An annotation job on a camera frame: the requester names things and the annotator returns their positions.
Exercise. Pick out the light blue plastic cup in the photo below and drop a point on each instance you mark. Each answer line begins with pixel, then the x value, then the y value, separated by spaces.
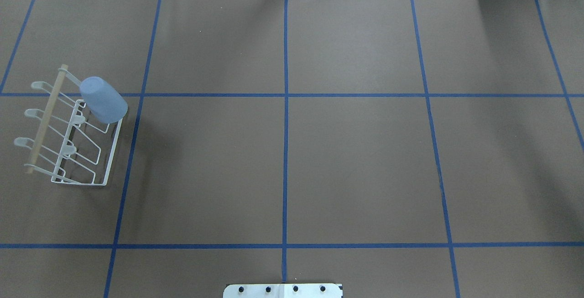
pixel 103 100

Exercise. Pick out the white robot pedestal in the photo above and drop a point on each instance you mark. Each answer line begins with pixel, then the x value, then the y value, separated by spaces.
pixel 284 290

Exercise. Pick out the white wire cup holder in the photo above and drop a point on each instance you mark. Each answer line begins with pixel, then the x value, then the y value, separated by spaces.
pixel 70 145

